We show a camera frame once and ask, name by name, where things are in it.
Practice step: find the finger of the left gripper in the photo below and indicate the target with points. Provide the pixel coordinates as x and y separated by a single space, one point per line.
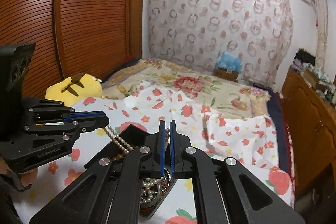
79 125
88 115

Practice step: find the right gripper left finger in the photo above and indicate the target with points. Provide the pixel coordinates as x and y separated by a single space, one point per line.
109 191

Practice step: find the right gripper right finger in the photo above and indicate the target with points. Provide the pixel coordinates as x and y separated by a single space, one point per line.
224 190

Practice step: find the dark beaded bangle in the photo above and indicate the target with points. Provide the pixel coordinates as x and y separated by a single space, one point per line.
154 190

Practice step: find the person's left hand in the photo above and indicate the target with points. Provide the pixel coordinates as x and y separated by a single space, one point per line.
26 178

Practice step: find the yellow plush toy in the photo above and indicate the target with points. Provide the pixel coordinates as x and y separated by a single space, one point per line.
75 88

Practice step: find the black square storage box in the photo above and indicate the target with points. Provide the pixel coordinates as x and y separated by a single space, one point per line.
147 161

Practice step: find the brown slatted wardrobe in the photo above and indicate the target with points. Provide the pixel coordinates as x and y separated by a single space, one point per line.
71 36

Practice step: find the wooden sideboard cabinet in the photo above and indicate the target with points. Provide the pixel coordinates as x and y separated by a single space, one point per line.
311 122

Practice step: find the cardboard box with blue bag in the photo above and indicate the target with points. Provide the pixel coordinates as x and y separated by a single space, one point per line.
228 67

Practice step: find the circle pattern lace curtain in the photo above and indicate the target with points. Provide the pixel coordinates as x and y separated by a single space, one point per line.
195 33

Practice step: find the pile of folded clothes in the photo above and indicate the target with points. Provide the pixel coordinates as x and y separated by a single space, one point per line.
314 76

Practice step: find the tied beige side curtain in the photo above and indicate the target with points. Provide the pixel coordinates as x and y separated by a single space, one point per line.
321 9

